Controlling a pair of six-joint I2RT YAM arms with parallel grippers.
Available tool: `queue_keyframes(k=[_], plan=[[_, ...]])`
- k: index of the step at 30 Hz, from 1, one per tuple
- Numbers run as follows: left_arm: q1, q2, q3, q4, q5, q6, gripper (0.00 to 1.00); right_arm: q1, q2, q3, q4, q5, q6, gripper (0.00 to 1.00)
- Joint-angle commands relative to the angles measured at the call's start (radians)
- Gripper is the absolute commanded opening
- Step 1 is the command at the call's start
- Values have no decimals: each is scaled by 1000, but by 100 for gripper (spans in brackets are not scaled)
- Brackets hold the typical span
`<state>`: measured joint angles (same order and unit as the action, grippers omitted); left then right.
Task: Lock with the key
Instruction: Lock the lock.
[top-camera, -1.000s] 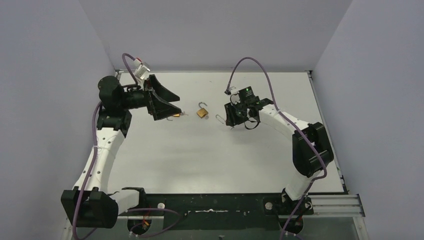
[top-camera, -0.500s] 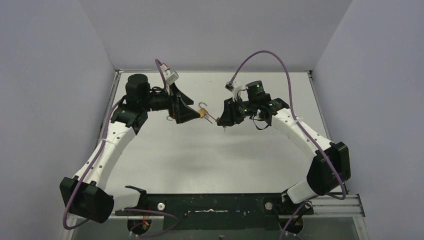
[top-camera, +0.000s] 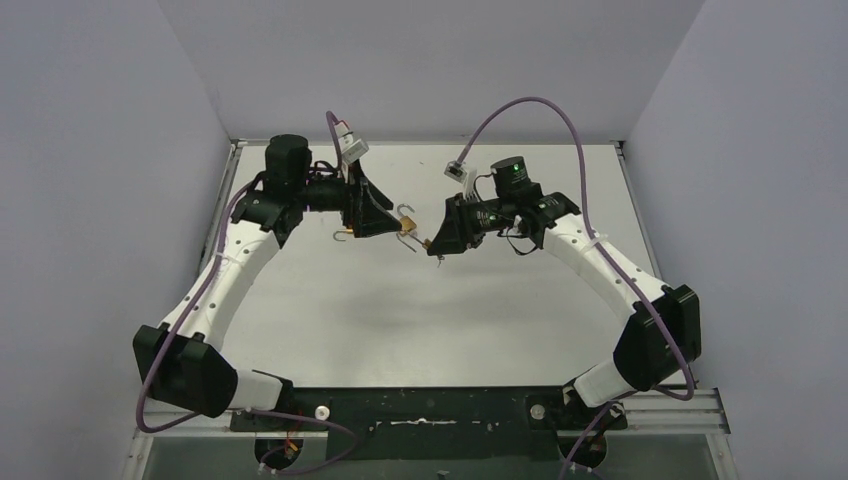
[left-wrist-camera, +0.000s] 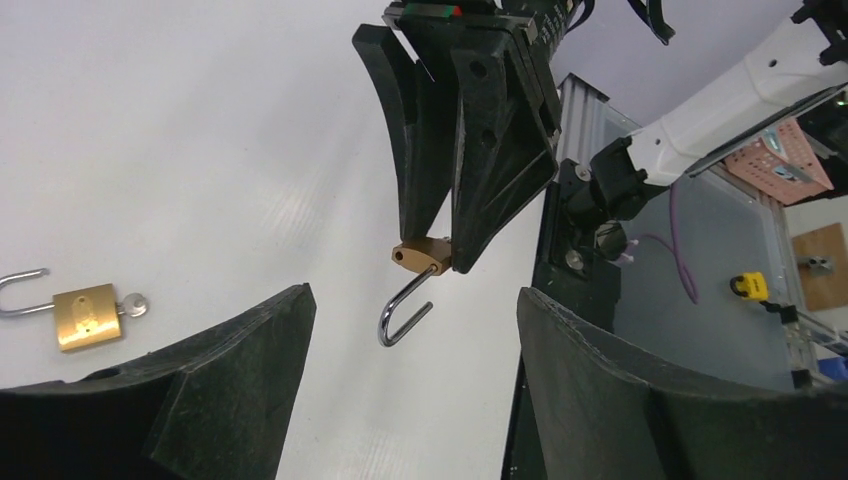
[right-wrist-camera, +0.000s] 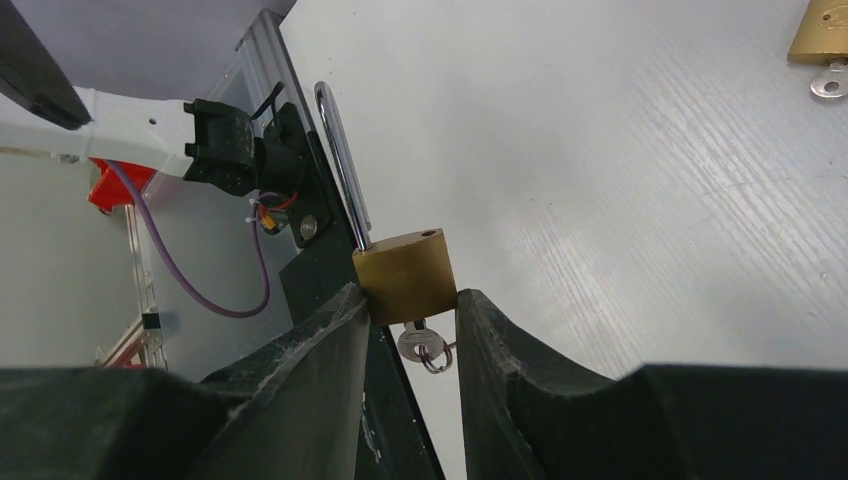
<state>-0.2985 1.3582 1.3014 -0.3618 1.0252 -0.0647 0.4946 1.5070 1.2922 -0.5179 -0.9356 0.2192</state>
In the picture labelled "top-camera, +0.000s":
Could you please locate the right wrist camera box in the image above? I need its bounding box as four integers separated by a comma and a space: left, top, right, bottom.
444, 161, 477, 199

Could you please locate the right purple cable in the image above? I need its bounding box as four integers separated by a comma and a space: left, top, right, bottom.
453, 97, 697, 480

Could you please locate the aluminium frame rail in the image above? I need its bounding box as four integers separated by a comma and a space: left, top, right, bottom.
134, 390, 731, 439

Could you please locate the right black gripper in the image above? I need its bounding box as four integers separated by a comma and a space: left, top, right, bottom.
429, 191, 515, 256

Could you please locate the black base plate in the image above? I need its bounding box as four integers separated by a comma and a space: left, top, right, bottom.
230, 385, 627, 461

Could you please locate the small brass padlock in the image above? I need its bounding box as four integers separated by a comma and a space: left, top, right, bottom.
396, 232, 431, 253
332, 229, 354, 242

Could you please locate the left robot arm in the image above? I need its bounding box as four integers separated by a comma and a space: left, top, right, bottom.
132, 133, 401, 427

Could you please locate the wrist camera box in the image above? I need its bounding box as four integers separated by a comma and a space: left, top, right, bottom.
339, 132, 369, 164
444, 161, 477, 199

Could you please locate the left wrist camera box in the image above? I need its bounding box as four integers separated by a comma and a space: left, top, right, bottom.
339, 132, 369, 164

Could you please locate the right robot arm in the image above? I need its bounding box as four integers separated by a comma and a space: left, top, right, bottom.
427, 156, 702, 427

